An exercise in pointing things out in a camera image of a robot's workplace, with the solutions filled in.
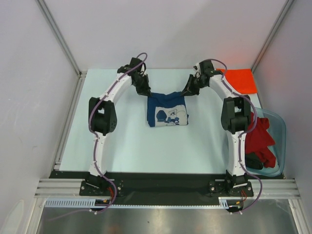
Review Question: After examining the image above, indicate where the blue t shirt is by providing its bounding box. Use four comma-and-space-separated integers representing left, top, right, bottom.
147, 92, 189, 127

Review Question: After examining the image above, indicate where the white slotted cable duct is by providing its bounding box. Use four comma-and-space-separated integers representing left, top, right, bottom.
45, 198, 242, 209

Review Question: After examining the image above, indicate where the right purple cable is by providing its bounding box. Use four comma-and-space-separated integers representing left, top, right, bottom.
195, 58, 264, 215

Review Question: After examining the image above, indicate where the folded orange t shirt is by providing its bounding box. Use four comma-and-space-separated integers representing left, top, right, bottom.
223, 69, 257, 95

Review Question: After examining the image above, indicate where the left aluminium corner post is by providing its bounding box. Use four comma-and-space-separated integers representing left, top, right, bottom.
35, 0, 82, 76

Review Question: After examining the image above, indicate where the right aluminium corner post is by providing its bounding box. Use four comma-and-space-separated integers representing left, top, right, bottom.
251, 0, 296, 73

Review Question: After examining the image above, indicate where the aluminium corner post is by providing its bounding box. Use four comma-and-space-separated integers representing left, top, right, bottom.
35, 0, 82, 76
251, 0, 296, 73

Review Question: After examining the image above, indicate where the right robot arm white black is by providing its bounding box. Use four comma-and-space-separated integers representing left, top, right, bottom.
181, 59, 253, 195

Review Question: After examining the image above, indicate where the black t shirt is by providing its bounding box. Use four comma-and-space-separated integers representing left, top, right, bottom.
245, 153, 263, 170

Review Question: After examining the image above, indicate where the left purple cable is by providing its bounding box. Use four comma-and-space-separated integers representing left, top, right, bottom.
46, 53, 149, 221

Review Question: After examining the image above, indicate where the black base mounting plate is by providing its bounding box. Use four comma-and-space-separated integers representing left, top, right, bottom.
49, 171, 283, 206

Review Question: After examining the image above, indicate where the purple cable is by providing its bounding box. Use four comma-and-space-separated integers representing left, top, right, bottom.
46, 53, 149, 221
195, 58, 264, 215

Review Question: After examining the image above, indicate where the clear blue plastic bin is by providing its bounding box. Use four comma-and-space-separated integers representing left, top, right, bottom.
247, 108, 286, 177

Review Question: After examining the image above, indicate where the red t shirt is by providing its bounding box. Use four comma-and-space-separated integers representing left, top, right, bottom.
245, 117, 276, 168

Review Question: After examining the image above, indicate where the aluminium rail front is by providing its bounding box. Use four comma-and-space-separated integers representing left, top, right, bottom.
35, 179, 301, 199

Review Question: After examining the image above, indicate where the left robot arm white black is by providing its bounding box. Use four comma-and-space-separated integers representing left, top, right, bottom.
88, 53, 152, 196

